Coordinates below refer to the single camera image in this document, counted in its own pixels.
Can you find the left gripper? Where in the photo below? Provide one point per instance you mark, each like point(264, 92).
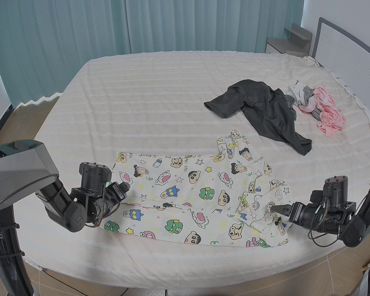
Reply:
point(117, 193)

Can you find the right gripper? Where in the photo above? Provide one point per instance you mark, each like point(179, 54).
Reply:
point(305, 216)

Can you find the white printed pyjama top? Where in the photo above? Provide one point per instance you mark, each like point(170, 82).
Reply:
point(188, 183)

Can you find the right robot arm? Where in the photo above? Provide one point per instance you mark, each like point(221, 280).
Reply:
point(354, 230)

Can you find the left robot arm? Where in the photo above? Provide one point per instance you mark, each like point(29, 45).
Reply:
point(21, 171)

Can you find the pile of clothes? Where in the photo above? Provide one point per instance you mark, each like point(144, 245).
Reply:
point(328, 116)

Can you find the bed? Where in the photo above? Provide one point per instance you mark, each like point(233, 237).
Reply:
point(141, 103)

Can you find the black T-shirt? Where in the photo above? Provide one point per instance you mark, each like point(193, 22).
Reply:
point(265, 112)

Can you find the grey bedside table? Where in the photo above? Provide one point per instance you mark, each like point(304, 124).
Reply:
point(280, 46)

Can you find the blue-green curtain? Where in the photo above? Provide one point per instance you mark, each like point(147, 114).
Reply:
point(141, 17)

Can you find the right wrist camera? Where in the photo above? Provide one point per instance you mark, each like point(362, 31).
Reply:
point(317, 197)

